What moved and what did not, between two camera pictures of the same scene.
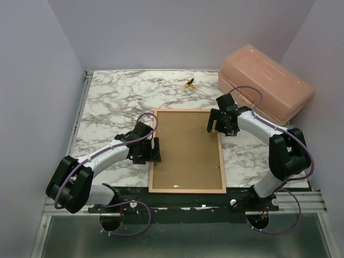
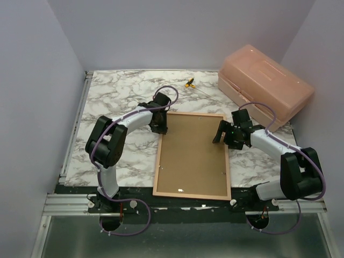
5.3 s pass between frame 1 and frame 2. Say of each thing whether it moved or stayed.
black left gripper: moved
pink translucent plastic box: stayed
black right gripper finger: moved
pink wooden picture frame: moved
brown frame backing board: stayed
